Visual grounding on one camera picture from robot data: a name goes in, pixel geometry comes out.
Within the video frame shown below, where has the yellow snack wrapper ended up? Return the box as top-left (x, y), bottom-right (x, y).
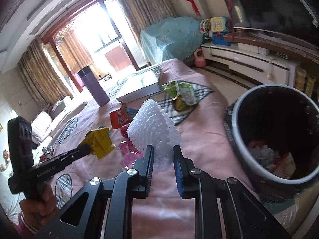
top-left (79, 127), bottom-right (115, 160)

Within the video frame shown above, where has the white foam fruit net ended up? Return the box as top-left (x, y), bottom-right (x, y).
top-left (127, 99), bottom-right (182, 173)

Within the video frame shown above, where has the red snack wrapper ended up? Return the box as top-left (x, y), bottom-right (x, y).
top-left (110, 104), bottom-right (138, 129)

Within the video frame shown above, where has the red cylindrical can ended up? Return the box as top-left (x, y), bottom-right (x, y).
top-left (120, 123), bottom-right (130, 138)

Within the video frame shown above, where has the black round trash bin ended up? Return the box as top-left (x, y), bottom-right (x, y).
top-left (223, 84), bottom-right (318, 202)

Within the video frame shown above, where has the person's left hand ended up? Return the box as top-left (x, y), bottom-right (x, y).
top-left (20, 185), bottom-right (59, 229)

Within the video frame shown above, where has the pink hairbrush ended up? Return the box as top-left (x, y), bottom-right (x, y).
top-left (118, 140), bottom-right (143, 170)

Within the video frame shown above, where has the pink bed sheet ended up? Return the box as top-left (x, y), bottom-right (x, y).
top-left (48, 59), bottom-right (258, 238)

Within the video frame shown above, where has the beige sofa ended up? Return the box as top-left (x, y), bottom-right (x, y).
top-left (31, 96), bottom-right (75, 145)

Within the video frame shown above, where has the pink sleeve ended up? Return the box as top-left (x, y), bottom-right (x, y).
top-left (14, 214), bottom-right (39, 239)

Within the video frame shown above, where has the green snack wrapper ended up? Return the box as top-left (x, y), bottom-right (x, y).
top-left (162, 80), bottom-right (198, 112)

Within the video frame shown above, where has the brown curtain left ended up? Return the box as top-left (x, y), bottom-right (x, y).
top-left (17, 37), bottom-right (74, 109)

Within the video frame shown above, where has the brown curtain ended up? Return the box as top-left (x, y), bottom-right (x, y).
top-left (117, 0), bottom-right (176, 42)
top-left (17, 37), bottom-right (74, 109)

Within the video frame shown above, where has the children's picture book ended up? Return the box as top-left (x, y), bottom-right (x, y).
top-left (116, 65), bottom-right (162, 103)

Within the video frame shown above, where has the purple thermos bottle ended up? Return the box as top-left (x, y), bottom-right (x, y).
top-left (78, 65), bottom-right (110, 107)

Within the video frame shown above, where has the pink kettlebell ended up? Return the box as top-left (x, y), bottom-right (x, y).
top-left (194, 48), bottom-right (207, 68)

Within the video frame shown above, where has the white tv cabinet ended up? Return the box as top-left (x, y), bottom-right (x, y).
top-left (201, 43), bottom-right (301, 87)

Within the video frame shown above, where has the teal covered furniture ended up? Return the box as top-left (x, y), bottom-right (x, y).
top-left (140, 16), bottom-right (203, 64)

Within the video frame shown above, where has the yellow toy phone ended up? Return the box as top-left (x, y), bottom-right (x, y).
top-left (210, 16), bottom-right (231, 33)

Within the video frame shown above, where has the brown curtain right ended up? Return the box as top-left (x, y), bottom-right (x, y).
top-left (117, 0), bottom-right (176, 42)

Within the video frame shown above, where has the black flat television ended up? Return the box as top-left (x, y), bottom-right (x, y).
top-left (225, 0), bottom-right (318, 44)

